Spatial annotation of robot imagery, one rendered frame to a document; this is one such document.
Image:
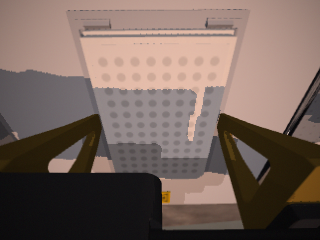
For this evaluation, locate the white thermal cycler with black keypad panel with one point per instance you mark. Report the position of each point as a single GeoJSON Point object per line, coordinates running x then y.
{"type": "Point", "coordinates": [45, 84]}

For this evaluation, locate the white well plate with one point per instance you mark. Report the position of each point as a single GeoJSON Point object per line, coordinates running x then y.
{"type": "Point", "coordinates": [159, 93]}

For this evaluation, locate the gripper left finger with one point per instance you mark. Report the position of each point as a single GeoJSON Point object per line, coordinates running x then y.
{"type": "Point", "coordinates": [33, 154]}

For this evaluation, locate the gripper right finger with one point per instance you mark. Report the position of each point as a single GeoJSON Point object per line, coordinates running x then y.
{"type": "Point", "coordinates": [294, 175]}

